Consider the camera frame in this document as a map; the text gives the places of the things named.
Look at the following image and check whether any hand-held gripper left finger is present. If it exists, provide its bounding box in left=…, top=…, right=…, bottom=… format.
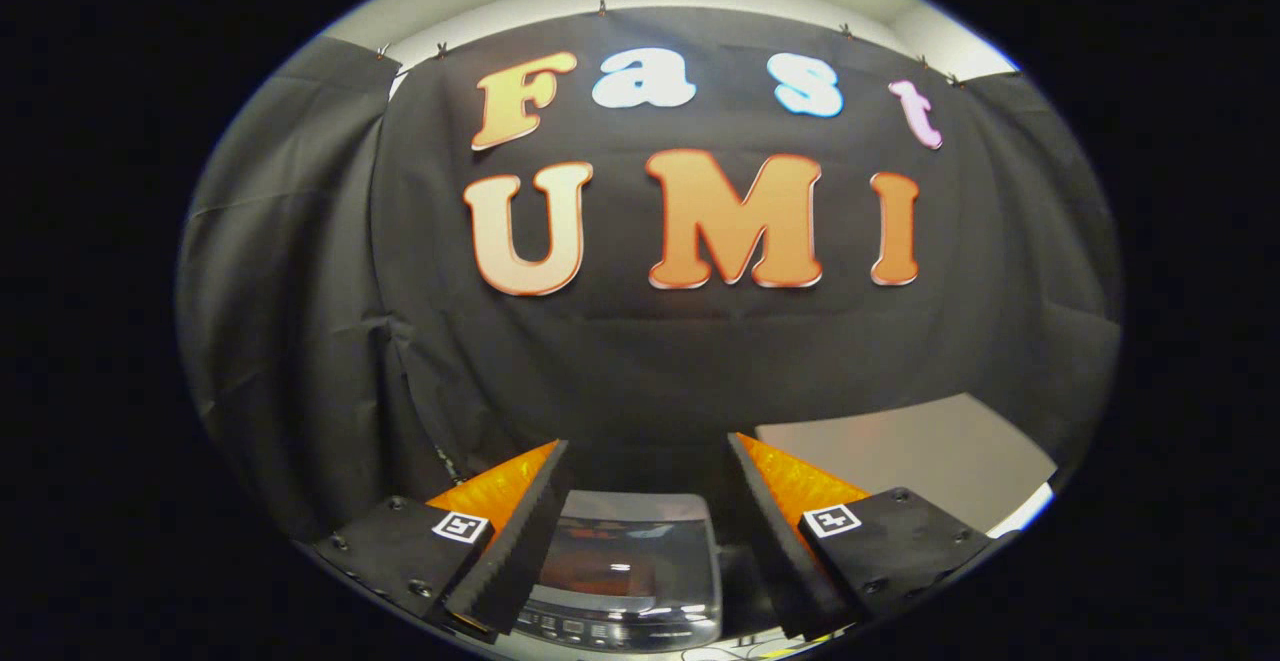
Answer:
left=310, top=438, right=576, bottom=644

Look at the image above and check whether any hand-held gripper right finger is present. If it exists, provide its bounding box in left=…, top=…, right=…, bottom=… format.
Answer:
left=724, top=431, right=1003, bottom=644

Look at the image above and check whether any dark grey washing machine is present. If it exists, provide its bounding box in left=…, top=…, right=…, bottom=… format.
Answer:
left=515, top=491, right=723, bottom=654

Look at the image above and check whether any black backdrop cloth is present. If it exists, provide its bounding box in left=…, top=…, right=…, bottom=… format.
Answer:
left=178, top=6, right=1123, bottom=542

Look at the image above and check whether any row of black cloth clips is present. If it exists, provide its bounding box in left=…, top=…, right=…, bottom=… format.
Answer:
left=375, top=0, right=963, bottom=87

